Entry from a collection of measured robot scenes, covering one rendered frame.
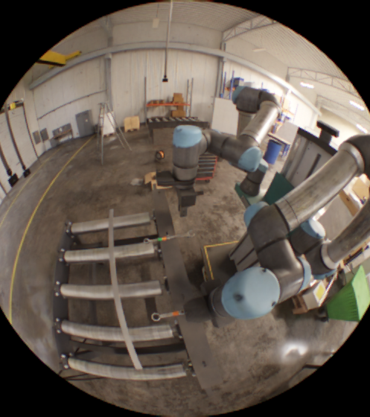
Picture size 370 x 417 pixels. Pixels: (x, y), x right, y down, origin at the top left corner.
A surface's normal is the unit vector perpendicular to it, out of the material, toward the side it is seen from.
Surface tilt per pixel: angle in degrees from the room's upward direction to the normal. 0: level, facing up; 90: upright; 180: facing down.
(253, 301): 1
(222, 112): 90
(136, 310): 0
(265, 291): 0
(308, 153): 90
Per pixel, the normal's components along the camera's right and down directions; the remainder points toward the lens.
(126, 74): 0.25, 0.71
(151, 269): 0.06, -0.69
